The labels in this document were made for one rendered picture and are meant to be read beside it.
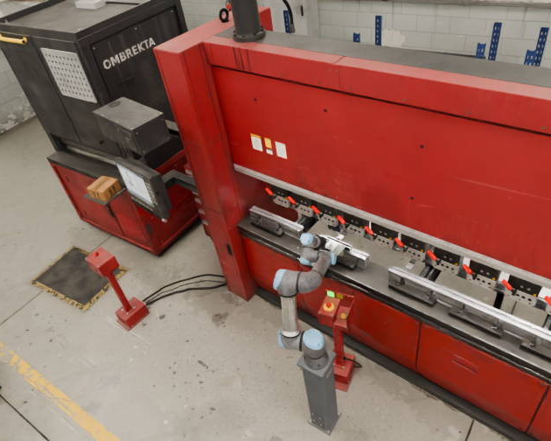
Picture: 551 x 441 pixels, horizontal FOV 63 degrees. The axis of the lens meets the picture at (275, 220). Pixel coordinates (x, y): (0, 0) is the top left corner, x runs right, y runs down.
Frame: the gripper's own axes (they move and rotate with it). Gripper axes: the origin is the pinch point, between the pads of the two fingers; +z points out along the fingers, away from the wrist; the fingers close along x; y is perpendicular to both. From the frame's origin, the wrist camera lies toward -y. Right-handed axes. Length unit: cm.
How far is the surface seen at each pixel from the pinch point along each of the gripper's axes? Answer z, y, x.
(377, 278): 12.9, -5.5, -36.3
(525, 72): -84, 100, -93
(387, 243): -12.1, 17.4, -42.3
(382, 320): 28, -31, -45
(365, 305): 23.7, -26.3, -31.9
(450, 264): -16, 18, -81
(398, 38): 301, 316, 150
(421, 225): -31, 32, -62
